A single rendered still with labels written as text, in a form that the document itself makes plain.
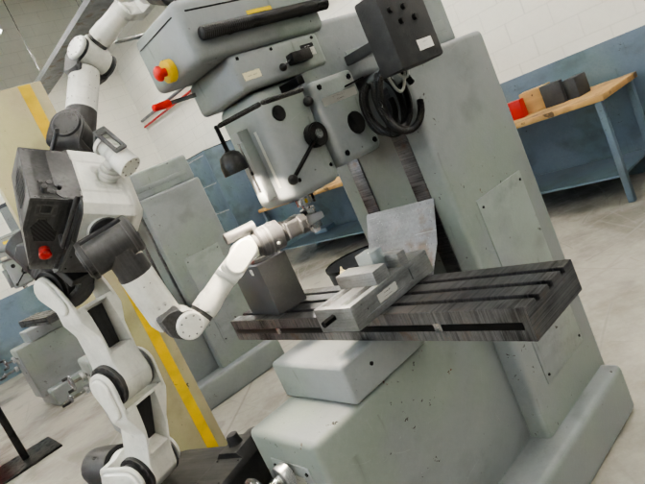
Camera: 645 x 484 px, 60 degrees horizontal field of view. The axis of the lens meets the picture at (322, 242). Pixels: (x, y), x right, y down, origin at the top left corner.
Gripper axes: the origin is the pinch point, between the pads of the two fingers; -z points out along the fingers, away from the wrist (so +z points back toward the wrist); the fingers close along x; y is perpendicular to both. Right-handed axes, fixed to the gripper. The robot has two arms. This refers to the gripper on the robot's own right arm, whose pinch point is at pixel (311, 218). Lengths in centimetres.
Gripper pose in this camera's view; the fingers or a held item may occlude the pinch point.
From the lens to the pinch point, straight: 170.0
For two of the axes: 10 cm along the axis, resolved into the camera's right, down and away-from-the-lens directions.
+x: -3.6, -0.1, 9.3
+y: 4.0, 9.0, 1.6
